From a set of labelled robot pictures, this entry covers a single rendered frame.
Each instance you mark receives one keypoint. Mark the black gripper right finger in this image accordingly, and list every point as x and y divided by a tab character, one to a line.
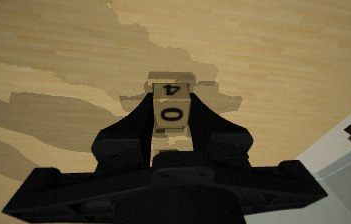
226	142

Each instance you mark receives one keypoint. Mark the shallow tan tray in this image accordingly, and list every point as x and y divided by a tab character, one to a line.
170	77

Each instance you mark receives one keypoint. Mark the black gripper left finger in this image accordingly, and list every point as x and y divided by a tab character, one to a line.
126	145

